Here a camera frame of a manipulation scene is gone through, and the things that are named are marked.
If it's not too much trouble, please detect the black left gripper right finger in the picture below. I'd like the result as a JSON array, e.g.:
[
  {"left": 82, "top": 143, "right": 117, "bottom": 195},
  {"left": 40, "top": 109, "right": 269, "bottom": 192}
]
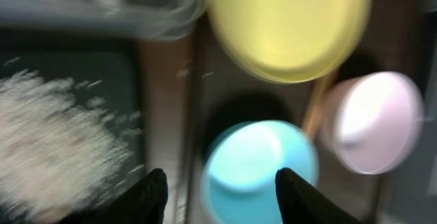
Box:
[{"left": 275, "top": 167, "right": 361, "bottom": 224}]

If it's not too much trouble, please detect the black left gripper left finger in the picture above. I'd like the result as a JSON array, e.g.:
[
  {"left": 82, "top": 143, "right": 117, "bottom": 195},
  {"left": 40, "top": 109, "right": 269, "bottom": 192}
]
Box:
[{"left": 60, "top": 168, "right": 169, "bottom": 224}]

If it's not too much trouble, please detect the light blue bowl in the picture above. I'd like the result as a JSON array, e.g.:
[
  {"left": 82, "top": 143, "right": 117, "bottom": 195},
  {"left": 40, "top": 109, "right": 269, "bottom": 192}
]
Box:
[{"left": 201, "top": 120, "right": 319, "bottom": 224}]

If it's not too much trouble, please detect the pale pink bowl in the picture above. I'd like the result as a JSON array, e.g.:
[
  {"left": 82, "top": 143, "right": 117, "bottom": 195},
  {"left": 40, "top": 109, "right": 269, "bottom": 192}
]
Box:
[{"left": 320, "top": 72, "right": 423, "bottom": 175}]

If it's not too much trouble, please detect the yellow round plate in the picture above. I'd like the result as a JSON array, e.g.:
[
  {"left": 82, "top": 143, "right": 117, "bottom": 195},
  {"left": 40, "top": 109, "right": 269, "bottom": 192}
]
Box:
[{"left": 206, "top": 0, "right": 371, "bottom": 83}]

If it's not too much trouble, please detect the black waste tray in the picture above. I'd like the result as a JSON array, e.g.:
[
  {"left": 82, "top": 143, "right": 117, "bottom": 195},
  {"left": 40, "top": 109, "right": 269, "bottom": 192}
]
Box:
[{"left": 0, "top": 29, "right": 146, "bottom": 224}]

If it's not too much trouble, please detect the pile of white rice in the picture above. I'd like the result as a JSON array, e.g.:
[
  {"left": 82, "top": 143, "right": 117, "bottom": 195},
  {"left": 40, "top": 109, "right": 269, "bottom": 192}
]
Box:
[{"left": 1, "top": 70, "right": 131, "bottom": 218}]

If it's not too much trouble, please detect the dark brown serving tray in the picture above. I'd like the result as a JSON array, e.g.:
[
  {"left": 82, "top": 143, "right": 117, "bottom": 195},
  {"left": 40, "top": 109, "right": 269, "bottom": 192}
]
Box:
[{"left": 180, "top": 0, "right": 423, "bottom": 223}]

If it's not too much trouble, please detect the clear plastic bin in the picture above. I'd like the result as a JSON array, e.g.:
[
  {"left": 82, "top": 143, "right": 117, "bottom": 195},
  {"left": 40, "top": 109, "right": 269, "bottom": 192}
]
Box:
[{"left": 1, "top": 0, "right": 205, "bottom": 41}]

